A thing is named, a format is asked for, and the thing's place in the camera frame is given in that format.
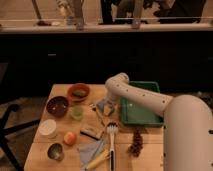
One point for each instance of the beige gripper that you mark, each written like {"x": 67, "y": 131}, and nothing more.
{"x": 108, "y": 108}

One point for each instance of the dark purple bowl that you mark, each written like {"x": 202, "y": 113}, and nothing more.
{"x": 57, "y": 106}

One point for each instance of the blue sponge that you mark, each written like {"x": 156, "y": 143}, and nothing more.
{"x": 100, "y": 104}

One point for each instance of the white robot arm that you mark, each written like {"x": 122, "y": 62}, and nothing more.
{"x": 188, "y": 124}

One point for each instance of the orange bowl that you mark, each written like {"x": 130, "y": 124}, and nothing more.
{"x": 77, "y": 86}

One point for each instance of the green item in orange bowl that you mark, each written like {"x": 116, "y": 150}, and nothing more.
{"x": 79, "y": 93}

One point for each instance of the white dish brush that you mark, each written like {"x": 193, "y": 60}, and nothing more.
{"x": 112, "y": 129}

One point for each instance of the green plastic tray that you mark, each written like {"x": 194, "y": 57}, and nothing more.
{"x": 134, "y": 115}

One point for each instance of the dark rectangular block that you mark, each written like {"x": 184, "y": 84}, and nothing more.
{"x": 95, "y": 134}

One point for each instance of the small green cup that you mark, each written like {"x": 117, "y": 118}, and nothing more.
{"x": 77, "y": 113}

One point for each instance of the blue folded cloth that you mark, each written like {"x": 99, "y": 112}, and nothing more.
{"x": 90, "y": 151}

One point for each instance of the orange fruit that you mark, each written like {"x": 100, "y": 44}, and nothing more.
{"x": 70, "y": 138}

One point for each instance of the bunch of dark grapes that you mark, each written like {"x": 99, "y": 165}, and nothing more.
{"x": 137, "y": 144}

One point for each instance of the small metal cup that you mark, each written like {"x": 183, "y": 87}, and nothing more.
{"x": 55, "y": 152}

